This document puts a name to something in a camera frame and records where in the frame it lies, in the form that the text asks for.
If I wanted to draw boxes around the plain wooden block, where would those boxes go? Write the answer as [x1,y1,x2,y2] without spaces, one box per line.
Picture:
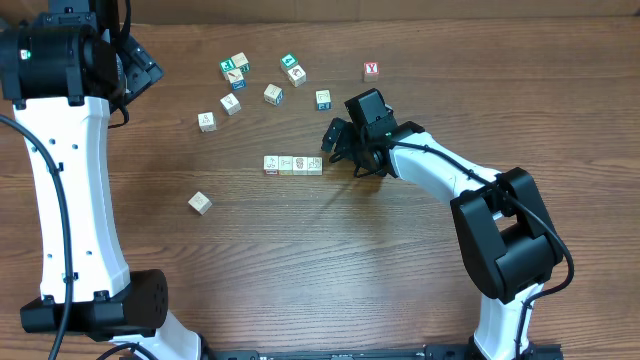
[307,157,323,176]

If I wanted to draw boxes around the wooden block barrel picture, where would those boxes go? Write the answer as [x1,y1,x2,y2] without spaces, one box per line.
[292,156,308,176]

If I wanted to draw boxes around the small wooden picture block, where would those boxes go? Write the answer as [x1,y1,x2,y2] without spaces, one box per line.
[278,156,293,176]

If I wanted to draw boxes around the wooden block pencil picture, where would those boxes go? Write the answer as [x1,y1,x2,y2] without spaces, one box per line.
[227,69,246,91]

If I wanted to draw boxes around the wooden block text top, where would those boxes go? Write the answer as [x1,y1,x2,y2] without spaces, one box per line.
[220,93,241,116]

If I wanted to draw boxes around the green letter L block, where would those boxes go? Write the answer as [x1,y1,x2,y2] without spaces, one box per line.
[263,155,279,175]

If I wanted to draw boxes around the wooden block blue side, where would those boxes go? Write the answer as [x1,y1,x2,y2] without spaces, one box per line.
[264,84,283,106]

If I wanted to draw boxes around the wooden block red picture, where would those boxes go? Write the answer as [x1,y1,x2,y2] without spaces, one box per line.
[188,192,212,215]

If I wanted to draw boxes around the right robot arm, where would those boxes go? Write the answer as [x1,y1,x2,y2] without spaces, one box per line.
[321,89,575,359]

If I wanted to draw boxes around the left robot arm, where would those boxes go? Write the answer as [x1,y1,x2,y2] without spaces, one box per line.
[1,0,211,359]

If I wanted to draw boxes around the red letter Y block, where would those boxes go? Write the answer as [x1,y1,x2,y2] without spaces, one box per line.
[363,62,380,82]

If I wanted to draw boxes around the green letter wooden block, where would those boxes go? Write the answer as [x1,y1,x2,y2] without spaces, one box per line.
[219,58,236,80]

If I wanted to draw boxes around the wooden block number side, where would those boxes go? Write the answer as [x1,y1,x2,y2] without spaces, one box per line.
[231,52,250,73]

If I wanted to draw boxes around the wooden block brown picture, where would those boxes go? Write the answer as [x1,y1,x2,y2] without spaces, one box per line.
[287,65,307,87]

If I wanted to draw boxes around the green number four block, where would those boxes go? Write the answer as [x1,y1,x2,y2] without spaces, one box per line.
[279,53,299,73]

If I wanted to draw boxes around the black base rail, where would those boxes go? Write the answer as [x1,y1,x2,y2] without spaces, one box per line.
[119,342,564,360]

